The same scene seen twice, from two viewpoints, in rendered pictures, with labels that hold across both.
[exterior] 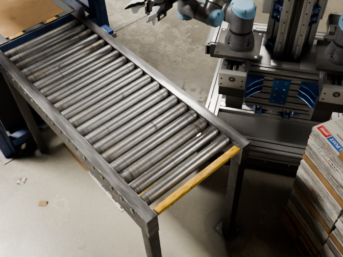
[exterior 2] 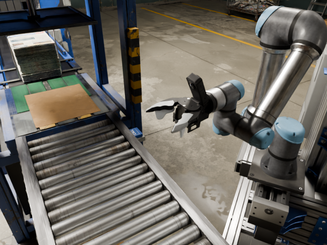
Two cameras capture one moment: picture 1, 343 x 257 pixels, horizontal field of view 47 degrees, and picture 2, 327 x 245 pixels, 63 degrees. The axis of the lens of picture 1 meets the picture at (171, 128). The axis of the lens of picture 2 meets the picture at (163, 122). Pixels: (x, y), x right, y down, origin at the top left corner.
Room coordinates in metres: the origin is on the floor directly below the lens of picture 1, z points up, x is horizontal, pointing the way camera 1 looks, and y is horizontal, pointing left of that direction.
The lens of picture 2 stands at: (0.68, 0.01, 1.63)
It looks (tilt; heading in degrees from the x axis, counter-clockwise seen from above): 33 degrees down; 8
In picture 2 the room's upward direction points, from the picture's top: straight up
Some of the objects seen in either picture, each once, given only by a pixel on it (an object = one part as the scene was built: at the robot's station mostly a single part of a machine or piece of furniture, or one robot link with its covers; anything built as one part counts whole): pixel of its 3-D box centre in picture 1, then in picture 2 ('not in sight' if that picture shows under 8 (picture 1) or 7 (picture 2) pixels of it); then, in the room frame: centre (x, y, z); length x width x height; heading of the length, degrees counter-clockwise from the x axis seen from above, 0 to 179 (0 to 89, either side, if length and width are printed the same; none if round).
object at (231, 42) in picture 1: (240, 34); (280, 158); (1.63, -0.37, 0.87); 0.15 x 0.15 x 0.10
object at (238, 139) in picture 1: (146, 75); (166, 189); (1.51, 0.11, 0.74); 1.34 x 0.05 x 0.12; 39
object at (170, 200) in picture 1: (199, 178); not in sight; (0.83, -0.09, 0.81); 0.43 x 0.03 x 0.02; 129
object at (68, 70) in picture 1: (74, 67); (90, 168); (1.56, 0.47, 0.77); 0.47 x 0.05 x 0.05; 129
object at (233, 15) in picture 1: (241, 14); (285, 136); (1.63, -0.37, 0.98); 0.13 x 0.12 x 0.14; 47
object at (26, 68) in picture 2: not in sight; (34, 55); (2.60, 1.30, 0.93); 0.38 x 0.30 x 0.26; 39
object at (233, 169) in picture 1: (232, 198); not in sight; (1.01, -0.29, 0.34); 0.06 x 0.06 x 0.68; 39
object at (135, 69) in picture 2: not in sight; (135, 67); (2.14, 0.38, 1.05); 0.05 x 0.05 x 0.45; 39
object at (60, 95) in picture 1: (89, 80); (100, 185); (1.46, 0.39, 0.77); 0.47 x 0.05 x 0.05; 129
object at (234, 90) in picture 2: not in sight; (227, 94); (1.52, -0.09, 1.21); 0.11 x 0.08 x 0.09; 137
